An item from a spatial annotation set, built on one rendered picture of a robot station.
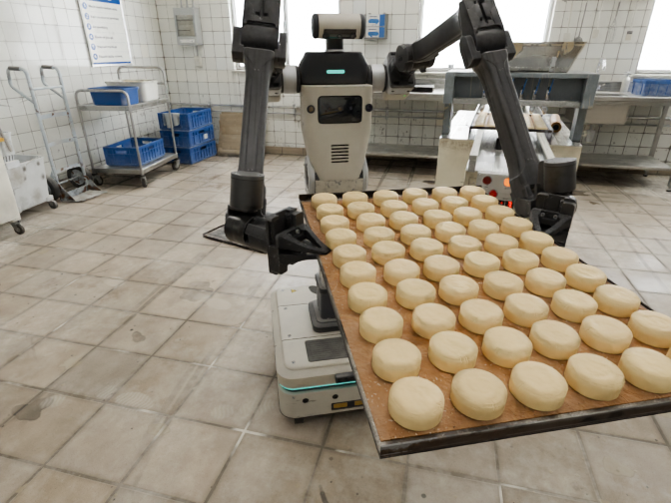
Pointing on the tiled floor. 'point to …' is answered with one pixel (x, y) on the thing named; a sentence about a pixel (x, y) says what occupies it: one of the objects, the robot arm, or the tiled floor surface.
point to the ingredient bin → (8, 201)
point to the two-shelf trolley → (129, 131)
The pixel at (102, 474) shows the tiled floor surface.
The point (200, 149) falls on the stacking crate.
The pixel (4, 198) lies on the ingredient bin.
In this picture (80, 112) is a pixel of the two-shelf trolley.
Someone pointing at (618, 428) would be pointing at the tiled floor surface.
